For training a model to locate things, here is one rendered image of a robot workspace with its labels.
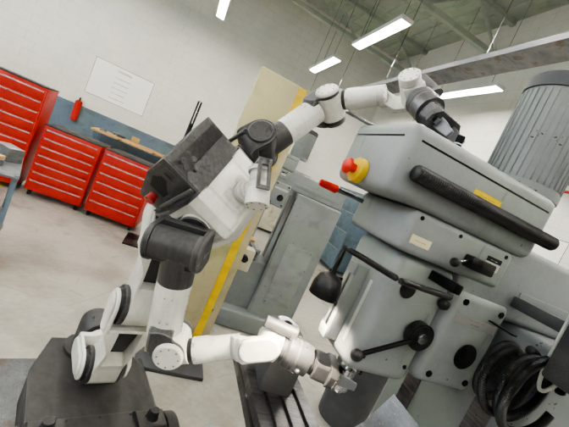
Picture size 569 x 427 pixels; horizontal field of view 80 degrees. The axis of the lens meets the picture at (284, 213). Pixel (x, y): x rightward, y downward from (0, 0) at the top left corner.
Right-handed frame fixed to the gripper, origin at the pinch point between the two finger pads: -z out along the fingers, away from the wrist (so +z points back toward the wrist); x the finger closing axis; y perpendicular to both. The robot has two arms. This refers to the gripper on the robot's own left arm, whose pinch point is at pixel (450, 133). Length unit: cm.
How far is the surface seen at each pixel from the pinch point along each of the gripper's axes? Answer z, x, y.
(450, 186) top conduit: -23.3, 14.5, -5.3
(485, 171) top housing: -18.7, 4.0, 0.3
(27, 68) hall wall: 820, 219, -528
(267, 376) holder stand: -27, 2, -93
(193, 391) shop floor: 17, -40, -236
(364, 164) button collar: -10.0, 23.4, -15.3
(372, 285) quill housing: -28.1, 10.1, -34.1
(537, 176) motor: -15.2, -17.3, 6.2
